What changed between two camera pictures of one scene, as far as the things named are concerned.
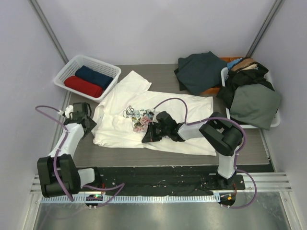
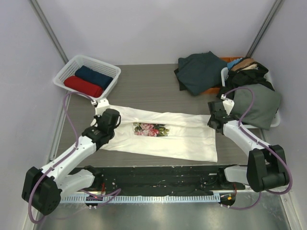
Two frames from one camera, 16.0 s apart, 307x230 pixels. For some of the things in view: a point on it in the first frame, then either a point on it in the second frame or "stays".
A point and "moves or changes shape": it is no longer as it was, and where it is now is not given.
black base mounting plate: x=160 y=180 stays
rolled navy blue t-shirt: x=94 y=76 stays
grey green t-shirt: x=255 y=105 stays
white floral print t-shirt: x=124 y=105 moves or changes shape
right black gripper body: x=154 y=131 to x=216 y=111
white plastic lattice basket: x=89 y=77 stays
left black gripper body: x=91 y=125 to x=97 y=118
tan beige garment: x=244 y=64 stays
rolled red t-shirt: x=84 y=86 stays
